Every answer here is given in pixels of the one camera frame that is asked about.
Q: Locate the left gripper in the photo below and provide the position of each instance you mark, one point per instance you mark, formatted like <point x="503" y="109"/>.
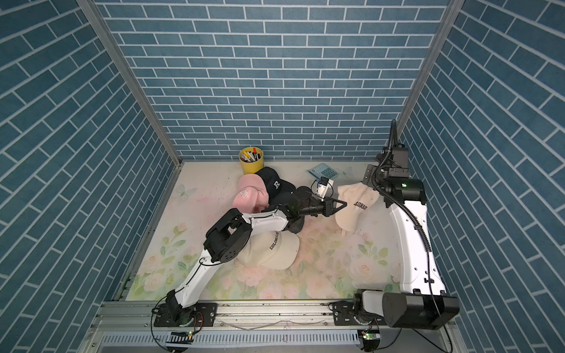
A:
<point x="325" y="207"/>

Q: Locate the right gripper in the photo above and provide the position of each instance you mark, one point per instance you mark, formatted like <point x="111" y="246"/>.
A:
<point x="370" y="175"/>

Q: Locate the beige Colorado cap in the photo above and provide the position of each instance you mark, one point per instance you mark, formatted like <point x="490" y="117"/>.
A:
<point x="359" y="198"/>
<point x="273" y="251"/>

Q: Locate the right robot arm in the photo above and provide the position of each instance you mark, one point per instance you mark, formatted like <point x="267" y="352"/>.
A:
<point x="422" y="301"/>

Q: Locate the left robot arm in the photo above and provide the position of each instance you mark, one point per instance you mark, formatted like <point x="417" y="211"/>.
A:
<point x="231" y="236"/>

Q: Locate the black cap front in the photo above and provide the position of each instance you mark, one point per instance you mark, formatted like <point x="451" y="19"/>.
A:
<point x="296" y="224"/>

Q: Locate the black cap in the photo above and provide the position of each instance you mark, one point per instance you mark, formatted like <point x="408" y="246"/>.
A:
<point x="274" y="184"/>
<point x="296" y="224"/>

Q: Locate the black cap rear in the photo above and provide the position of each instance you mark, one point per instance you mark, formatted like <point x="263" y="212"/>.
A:
<point x="274" y="184"/>

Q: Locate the pink baseball cap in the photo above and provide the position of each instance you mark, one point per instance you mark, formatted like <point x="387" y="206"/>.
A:
<point x="251" y="196"/>

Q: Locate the light blue calculator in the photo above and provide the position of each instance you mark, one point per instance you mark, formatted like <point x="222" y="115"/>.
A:
<point x="323" y="170"/>

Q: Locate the yellow pen cup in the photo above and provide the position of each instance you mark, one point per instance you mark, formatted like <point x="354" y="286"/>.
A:
<point x="251" y="159"/>

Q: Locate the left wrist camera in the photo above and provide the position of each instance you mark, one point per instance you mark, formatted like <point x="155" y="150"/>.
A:
<point x="324" y="187"/>

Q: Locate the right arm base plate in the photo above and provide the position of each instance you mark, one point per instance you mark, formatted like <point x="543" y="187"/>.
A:
<point x="348" y="313"/>

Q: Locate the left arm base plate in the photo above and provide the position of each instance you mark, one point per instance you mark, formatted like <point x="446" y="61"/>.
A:
<point x="202" y="314"/>

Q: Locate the aluminium front rail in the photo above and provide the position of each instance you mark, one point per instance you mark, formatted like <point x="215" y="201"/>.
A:
<point x="256" y="326"/>

